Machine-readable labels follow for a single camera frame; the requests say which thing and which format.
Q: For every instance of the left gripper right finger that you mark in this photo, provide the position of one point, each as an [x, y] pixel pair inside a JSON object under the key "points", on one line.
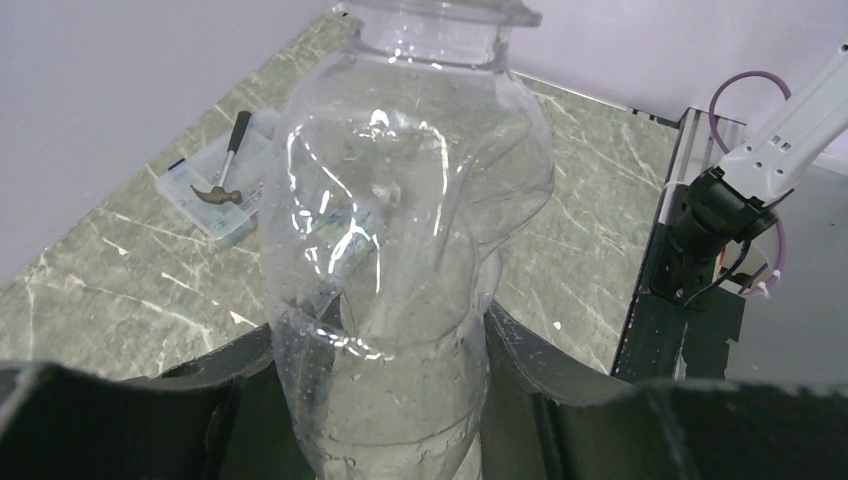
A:
{"points": [[548, 416]]}

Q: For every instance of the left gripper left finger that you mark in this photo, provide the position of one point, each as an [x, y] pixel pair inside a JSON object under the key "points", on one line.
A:
{"points": [[219, 416]]}

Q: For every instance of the clear bottle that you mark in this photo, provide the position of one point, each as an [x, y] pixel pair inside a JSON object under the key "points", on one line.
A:
{"points": [[403, 164]]}

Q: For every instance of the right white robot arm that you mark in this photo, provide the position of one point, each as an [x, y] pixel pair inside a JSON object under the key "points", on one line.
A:
{"points": [[728, 205]]}

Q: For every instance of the small hammer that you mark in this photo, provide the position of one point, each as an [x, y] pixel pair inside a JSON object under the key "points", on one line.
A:
{"points": [[219, 195]]}

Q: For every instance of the clear plastic tray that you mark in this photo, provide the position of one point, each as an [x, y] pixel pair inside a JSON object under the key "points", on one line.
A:
{"points": [[226, 224]]}

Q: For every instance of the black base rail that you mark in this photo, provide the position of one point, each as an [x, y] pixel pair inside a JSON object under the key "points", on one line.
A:
{"points": [[661, 338]]}

